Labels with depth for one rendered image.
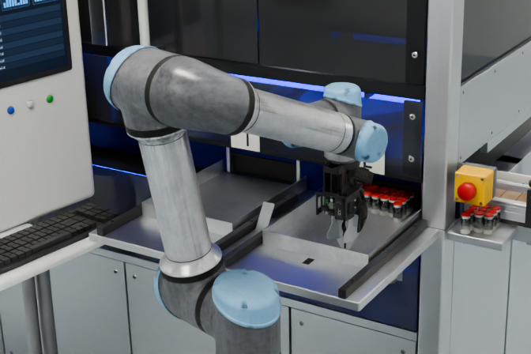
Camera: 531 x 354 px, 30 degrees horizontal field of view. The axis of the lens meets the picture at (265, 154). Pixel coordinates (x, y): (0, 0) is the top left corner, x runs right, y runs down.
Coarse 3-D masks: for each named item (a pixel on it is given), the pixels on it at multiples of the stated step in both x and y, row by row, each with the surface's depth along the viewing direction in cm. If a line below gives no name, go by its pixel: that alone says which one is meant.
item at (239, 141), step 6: (234, 138) 249; (240, 138) 248; (246, 138) 247; (252, 138) 246; (258, 138) 245; (234, 144) 249; (240, 144) 248; (246, 144) 247; (252, 144) 246; (258, 144) 245; (252, 150) 247; (258, 150) 246
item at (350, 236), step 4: (356, 216) 206; (348, 220) 205; (352, 220) 206; (356, 220) 206; (348, 224) 205; (352, 224) 206; (356, 224) 207; (348, 228) 205; (352, 228) 207; (356, 228) 207; (348, 232) 205; (352, 232) 207; (356, 232) 207; (344, 236) 204; (348, 236) 206; (352, 236) 207; (356, 236) 208; (344, 240) 204; (348, 240) 206; (352, 240) 208; (348, 244) 209; (352, 244) 209; (348, 248) 209
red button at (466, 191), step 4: (464, 184) 215; (468, 184) 215; (472, 184) 216; (460, 188) 216; (464, 188) 215; (468, 188) 215; (472, 188) 215; (460, 192) 216; (464, 192) 215; (468, 192) 215; (472, 192) 215; (460, 196) 216; (464, 196) 215; (468, 196) 215; (472, 196) 215; (464, 200) 216; (468, 200) 216
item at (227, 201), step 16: (208, 176) 258; (224, 176) 261; (240, 176) 260; (304, 176) 250; (208, 192) 250; (224, 192) 250; (240, 192) 250; (256, 192) 250; (272, 192) 249; (288, 192) 244; (144, 208) 237; (208, 208) 241; (224, 208) 240; (240, 208) 240; (256, 208) 231; (208, 224) 227; (224, 224) 225; (240, 224) 226
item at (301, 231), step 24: (288, 216) 228; (312, 216) 234; (384, 216) 233; (408, 216) 233; (264, 240) 220; (288, 240) 216; (312, 240) 221; (336, 240) 221; (360, 240) 221; (384, 240) 213; (360, 264) 208
